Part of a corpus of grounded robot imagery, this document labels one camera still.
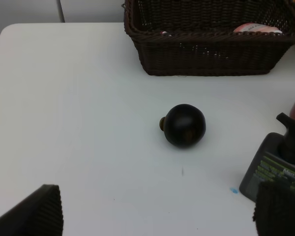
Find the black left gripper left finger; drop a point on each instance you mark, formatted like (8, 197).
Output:
(39, 214)

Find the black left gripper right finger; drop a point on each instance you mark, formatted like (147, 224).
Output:
(274, 213)

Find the pink lotion bottle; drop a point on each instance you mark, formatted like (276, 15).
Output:
(253, 27)

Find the dark pump bottle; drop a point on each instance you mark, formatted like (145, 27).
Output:
(274, 161)

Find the dark round fruit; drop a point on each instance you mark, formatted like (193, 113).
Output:
(183, 126)

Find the dark brown wicker basket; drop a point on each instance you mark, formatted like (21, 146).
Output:
(197, 38)

